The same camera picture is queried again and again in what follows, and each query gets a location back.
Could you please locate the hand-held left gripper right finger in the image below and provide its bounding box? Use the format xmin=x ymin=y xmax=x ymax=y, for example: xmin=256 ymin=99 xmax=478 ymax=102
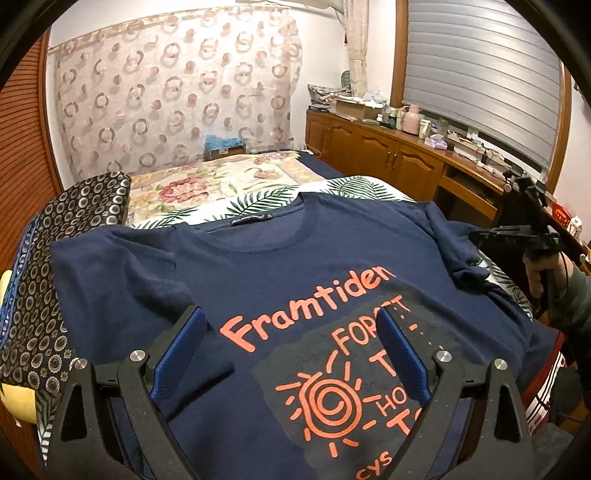
xmin=376 ymin=307 xmax=529 ymax=480

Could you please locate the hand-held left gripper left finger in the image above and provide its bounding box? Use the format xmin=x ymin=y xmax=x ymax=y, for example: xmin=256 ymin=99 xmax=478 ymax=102
xmin=48 ymin=307 xmax=207 ymax=480

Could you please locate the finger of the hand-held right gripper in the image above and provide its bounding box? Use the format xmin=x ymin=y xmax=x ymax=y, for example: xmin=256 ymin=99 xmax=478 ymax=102
xmin=468 ymin=227 xmax=506 ymax=252

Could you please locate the navy printed t-shirt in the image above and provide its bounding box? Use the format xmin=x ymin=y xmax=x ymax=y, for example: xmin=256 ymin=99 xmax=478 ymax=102
xmin=48 ymin=191 xmax=561 ymax=480

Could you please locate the person's right forearm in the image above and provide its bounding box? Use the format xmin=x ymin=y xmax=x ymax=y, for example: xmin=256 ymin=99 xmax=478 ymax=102
xmin=551 ymin=261 xmax=591 ymax=337

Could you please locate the person's right hand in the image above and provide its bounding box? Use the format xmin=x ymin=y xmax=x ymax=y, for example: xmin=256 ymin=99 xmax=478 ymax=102
xmin=524 ymin=253 xmax=546 ymax=298

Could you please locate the red basket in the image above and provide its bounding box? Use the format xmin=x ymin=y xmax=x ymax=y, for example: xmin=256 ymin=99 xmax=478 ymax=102
xmin=551 ymin=203 xmax=574 ymax=228

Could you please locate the wooden cabinet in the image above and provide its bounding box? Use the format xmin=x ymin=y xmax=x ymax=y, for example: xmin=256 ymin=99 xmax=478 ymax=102
xmin=305 ymin=108 xmax=591 ymax=245

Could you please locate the red striped cloth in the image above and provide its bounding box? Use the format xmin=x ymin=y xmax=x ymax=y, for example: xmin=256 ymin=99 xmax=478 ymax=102
xmin=522 ymin=332 xmax=568 ymax=435

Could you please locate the dark circle-patterned pillow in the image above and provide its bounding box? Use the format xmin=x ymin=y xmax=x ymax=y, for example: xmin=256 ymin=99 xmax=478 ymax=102
xmin=0 ymin=171 xmax=132 ymax=393

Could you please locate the grey window blind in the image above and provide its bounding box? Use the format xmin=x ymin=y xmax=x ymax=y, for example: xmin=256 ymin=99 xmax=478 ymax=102
xmin=402 ymin=0 xmax=566 ymax=169

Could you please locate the floral blanket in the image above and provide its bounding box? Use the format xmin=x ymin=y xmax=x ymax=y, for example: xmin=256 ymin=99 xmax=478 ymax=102
xmin=127 ymin=150 xmax=324 ymax=227

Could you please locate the leaf print bed sheet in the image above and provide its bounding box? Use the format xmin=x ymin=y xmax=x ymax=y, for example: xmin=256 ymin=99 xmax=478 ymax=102
xmin=39 ymin=178 xmax=539 ymax=462

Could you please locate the yellow cushion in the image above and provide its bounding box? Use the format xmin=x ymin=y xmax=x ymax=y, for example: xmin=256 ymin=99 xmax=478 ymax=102
xmin=0 ymin=270 xmax=40 ymax=423

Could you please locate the flat cardboard box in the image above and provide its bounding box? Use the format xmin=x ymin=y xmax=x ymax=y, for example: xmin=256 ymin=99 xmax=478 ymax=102
xmin=335 ymin=97 xmax=380 ymax=121

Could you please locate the cardboard box with blue bag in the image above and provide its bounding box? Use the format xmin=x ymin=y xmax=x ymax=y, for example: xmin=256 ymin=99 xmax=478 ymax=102
xmin=204 ymin=134 xmax=245 ymax=161

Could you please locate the pile of papers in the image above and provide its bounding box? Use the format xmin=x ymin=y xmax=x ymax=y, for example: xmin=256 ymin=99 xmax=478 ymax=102
xmin=307 ymin=83 xmax=334 ymax=112

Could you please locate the wooden louvred wardrobe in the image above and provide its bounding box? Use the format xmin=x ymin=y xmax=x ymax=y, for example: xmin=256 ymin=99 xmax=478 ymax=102
xmin=0 ymin=41 xmax=70 ymax=259

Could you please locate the circle print curtain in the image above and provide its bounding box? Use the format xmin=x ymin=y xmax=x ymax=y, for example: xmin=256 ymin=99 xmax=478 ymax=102
xmin=51 ymin=9 xmax=303 ymax=181

